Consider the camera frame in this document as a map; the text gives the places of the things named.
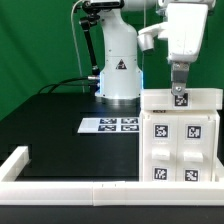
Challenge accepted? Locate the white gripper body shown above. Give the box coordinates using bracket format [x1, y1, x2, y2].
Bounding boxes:
[166, 2, 208, 63]

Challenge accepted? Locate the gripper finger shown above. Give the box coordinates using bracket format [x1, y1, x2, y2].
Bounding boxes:
[171, 62, 190, 96]

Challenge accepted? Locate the white cabinet top block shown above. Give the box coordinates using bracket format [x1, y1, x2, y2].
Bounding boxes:
[140, 88, 223, 110]

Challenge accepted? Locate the white cabinet door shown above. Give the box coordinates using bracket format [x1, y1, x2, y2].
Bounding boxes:
[176, 116, 215, 183]
[140, 115, 177, 182]

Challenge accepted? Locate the white cabinet body box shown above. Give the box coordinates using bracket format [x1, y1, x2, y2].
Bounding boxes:
[139, 110, 220, 183]

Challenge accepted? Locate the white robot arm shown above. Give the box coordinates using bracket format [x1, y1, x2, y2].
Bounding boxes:
[82, 0, 216, 100]

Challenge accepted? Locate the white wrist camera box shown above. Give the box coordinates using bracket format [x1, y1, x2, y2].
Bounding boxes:
[137, 22, 168, 52]

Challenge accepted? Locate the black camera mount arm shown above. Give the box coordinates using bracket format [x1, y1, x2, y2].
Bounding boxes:
[79, 0, 100, 75]

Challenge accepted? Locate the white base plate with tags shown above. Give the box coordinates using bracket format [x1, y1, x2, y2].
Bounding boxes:
[78, 117, 139, 134]

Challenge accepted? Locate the grey thin cable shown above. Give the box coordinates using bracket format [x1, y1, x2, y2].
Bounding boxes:
[70, 0, 86, 94]

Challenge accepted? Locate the black cable bundle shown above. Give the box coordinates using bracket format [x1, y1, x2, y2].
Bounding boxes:
[38, 77, 101, 94]

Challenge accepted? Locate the white U-shaped fence frame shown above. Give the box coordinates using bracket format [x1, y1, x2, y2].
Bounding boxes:
[0, 146, 224, 206]

